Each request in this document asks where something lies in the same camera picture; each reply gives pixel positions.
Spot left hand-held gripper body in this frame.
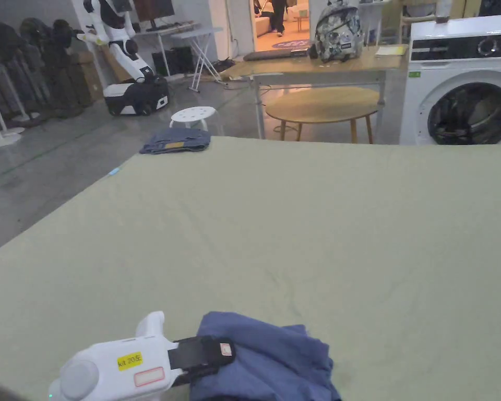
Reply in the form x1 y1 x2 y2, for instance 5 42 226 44
47 311 181 401

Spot dark blue shirt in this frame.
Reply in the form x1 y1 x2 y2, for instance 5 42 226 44
189 311 342 401

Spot bed with pale green sheet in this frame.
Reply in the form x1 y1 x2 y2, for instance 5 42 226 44
0 135 501 401

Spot folded blue jeans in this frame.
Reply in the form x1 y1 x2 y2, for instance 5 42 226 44
139 127 212 156

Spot white round stool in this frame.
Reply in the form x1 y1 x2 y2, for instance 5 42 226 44
169 106 219 134

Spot round wooden low table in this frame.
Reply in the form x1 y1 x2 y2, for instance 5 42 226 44
265 86 380 145

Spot white folding table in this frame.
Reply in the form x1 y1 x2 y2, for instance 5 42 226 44
170 27 230 93

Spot long wooden table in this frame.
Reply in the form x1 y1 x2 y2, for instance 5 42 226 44
220 4 410 140

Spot white humanoid robot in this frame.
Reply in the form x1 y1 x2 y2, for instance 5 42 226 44
76 0 170 117

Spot clothes rack with dark coats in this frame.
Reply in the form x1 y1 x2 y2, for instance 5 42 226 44
0 16 93 150

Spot desk with monitor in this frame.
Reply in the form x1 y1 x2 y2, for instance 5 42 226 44
131 0 201 77

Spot white washing machine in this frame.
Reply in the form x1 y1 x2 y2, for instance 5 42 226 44
398 16 501 147

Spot wooden chair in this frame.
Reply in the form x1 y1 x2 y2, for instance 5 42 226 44
400 0 454 45

